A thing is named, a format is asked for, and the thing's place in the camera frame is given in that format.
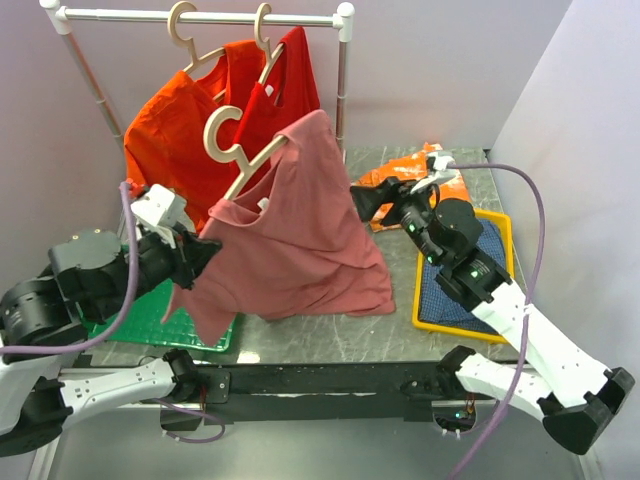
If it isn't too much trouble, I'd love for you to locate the aluminium frame rail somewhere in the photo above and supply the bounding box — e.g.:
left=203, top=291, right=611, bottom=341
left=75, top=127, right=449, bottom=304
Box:
left=28, top=405, right=206, bottom=479

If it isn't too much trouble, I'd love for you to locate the orange white patterned shirt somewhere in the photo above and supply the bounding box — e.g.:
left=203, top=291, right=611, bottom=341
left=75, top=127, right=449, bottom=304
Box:
left=352, top=143, right=471, bottom=203

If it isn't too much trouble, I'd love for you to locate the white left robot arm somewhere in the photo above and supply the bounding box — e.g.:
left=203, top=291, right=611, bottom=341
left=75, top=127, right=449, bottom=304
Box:
left=1, top=225, right=222, bottom=457

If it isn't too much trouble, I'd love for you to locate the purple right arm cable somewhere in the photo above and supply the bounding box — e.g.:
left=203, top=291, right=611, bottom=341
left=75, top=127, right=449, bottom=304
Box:
left=444, top=162, right=546, bottom=480

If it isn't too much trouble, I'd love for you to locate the beige hanger with red shirt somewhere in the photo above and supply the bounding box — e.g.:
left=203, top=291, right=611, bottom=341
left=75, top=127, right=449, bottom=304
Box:
left=252, top=1, right=286, bottom=86

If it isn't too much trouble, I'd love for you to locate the dusty pink t shirt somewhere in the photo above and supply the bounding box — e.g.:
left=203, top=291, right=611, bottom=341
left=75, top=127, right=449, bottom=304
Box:
left=162, top=109, right=396, bottom=345

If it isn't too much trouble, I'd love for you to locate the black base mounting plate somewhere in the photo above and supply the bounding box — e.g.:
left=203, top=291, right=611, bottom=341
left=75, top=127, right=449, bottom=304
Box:
left=161, top=361, right=470, bottom=423

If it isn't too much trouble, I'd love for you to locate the beige hanger with orange shirt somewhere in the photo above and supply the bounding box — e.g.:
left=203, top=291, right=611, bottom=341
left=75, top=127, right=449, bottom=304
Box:
left=166, top=1, right=227, bottom=79

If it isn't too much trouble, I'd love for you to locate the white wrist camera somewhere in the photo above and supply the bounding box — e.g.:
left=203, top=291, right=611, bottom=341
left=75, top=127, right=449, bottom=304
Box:
left=410, top=150, right=458, bottom=194
left=128, top=182, right=186, bottom=249

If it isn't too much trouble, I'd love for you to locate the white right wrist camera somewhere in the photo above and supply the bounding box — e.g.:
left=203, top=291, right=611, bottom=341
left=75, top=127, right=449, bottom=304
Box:
left=410, top=150, right=458, bottom=194

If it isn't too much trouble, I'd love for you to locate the blue checked shirt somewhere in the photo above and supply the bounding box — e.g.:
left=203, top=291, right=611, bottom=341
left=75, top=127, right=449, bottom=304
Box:
left=418, top=218, right=506, bottom=335

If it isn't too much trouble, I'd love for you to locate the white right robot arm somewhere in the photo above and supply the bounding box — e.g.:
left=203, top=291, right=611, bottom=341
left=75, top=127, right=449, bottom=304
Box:
left=351, top=177, right=635, bottom=455

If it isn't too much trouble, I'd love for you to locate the green plastic tray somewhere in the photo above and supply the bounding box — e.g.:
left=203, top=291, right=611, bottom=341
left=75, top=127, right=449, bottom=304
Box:
left=107, top=280, right=234, bottom=353

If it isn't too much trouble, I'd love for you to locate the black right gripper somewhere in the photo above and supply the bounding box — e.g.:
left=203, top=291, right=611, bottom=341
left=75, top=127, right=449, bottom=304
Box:
left=347, top=175, right=442, bottom=265

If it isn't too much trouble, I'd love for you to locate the white clothes rack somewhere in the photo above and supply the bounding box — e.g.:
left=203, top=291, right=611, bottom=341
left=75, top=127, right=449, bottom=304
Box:
left=39, top=1, right=355, bottom=146

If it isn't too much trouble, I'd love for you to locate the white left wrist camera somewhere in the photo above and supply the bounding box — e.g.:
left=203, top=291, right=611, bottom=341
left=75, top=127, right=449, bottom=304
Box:
left=128, top=182, right=186, bottom=249

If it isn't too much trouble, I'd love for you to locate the orange t shirt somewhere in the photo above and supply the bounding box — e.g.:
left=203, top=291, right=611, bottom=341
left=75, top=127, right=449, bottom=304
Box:
left=124, top=40, right=265, bottom=230

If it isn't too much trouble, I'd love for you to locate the red t shirt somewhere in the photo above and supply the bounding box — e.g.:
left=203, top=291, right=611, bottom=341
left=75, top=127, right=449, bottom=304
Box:
left=233, top=27, right=320, bottom=159

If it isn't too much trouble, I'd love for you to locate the yellow plastic tray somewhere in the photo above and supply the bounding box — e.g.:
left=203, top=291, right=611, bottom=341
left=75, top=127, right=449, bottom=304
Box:
left=411, top=209, right=515, bottom=344

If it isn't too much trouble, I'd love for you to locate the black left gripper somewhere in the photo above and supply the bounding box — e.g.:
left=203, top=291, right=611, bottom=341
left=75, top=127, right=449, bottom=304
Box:
left=92, top=218, right=224, bottom=320

